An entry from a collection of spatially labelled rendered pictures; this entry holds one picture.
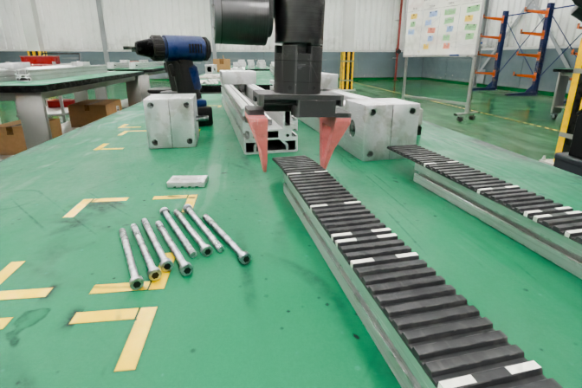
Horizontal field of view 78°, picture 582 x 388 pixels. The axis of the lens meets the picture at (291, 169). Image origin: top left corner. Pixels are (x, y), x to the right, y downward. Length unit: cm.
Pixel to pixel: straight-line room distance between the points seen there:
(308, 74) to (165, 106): 37
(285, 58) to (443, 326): 31
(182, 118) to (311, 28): 38
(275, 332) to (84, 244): 22
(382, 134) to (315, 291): 39
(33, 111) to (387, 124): 262
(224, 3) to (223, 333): 31
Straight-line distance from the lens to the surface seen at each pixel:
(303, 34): 42
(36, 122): 298
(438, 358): 21
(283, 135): 66
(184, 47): 93
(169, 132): 73
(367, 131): 61
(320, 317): 27
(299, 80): 42
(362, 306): 26
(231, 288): 29
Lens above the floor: 95
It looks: 17 degrees down
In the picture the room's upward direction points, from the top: straight up
